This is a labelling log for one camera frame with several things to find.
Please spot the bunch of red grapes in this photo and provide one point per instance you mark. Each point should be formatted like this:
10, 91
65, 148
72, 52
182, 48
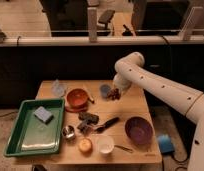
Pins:
114, 94

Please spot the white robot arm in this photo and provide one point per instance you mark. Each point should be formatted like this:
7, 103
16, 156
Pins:
186, 100

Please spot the red orange bowl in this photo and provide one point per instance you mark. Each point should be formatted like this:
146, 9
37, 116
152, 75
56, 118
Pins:
77, 98

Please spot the purple bowl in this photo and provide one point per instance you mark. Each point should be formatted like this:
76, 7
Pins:
139, 130

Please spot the blue plastic cup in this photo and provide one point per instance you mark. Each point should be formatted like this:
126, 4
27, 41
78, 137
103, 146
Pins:
104, 90

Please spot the wooden spoon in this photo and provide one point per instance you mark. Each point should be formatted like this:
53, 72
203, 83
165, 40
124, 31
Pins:
90, 97

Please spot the orange plate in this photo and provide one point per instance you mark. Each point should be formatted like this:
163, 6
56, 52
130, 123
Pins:
76, 110

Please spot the small metal cup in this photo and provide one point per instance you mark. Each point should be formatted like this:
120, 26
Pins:
68, 132

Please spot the white cup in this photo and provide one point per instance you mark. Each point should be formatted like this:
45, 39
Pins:
105, 144

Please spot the orange fruit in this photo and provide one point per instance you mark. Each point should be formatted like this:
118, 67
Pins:
85, 145

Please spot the metal spoon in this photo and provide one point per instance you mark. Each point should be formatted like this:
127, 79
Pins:
124, 148

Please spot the blue sponge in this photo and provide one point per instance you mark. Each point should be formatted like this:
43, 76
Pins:
43, 115

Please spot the green plastic tray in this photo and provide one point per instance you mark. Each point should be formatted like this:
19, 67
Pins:
31, 136

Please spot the black handled spatula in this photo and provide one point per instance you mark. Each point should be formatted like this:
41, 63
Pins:
106, 125

